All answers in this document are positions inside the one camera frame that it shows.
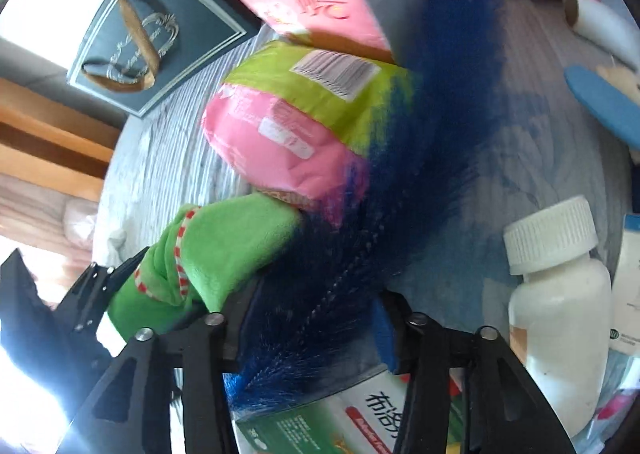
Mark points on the green and white medicine box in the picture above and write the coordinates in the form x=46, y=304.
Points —
x=310, y=429

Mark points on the white plastic pill bottle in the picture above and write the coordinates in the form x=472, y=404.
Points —
x=555, y=334

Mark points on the pink and green packet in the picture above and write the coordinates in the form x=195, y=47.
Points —
x=280, y=133

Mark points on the wooden furniture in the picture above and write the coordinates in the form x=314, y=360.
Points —
x=45, y=143

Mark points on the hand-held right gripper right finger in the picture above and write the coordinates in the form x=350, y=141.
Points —
x=387, y=339

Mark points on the white paper roll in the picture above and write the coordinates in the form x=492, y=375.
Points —
x=600, y=23

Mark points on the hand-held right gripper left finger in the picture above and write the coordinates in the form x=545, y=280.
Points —
x=227, y=334

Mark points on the white and teal box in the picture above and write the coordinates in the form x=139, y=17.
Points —
x=627, y=294

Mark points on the green plush toy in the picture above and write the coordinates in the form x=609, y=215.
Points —
x=225, y=254

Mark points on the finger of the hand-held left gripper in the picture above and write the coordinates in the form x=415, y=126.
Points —
x=85, y=294

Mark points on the blue plastic tool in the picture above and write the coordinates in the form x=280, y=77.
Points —
x=600, y=98

